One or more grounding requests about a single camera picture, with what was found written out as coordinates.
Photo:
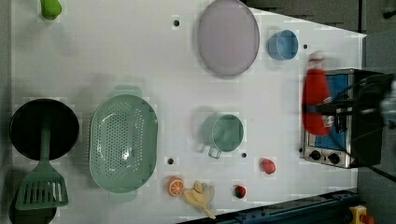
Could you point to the blue plastic cup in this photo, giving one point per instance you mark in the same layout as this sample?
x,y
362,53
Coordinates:
x,y
283,45

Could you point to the green metal mug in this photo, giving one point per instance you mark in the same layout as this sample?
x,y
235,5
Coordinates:
x,y
220,133

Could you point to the blue metal rail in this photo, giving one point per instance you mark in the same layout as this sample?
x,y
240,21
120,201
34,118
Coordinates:
x,y
329,208

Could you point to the pink peach toy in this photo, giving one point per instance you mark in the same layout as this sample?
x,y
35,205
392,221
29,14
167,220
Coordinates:
x,y
268,166

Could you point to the green pear toy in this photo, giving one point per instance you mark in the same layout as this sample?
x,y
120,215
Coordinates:
x,y
50,9

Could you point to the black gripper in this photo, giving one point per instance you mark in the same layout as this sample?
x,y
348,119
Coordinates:
x,y
364,97

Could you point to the red plush ketchup bottle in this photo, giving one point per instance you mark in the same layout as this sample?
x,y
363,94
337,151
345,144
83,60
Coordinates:
x,y
315,92

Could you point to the lilac round plate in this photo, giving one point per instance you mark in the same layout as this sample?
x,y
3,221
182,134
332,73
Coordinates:
x,y
228,37

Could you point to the black toaster oven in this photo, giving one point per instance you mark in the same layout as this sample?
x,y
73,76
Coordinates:
x,y
349,148

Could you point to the peeled banana toy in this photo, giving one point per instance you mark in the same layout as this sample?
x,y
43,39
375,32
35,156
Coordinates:
x,y
200,196

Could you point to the green plastic spatula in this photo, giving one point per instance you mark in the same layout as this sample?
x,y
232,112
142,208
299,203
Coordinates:
x,y
44,187

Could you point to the small red strawberry toy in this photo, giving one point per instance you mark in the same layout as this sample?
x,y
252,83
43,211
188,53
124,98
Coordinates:
x,y
240,192

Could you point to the orange slice toy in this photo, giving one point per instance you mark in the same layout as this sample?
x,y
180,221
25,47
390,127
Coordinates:
x,y
175,186

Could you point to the yellow red button box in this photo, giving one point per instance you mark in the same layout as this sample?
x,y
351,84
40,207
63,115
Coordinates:
x,y
360,216

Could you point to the green plastic strainer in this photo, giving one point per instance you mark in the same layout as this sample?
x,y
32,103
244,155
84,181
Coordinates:
x,y
123,144

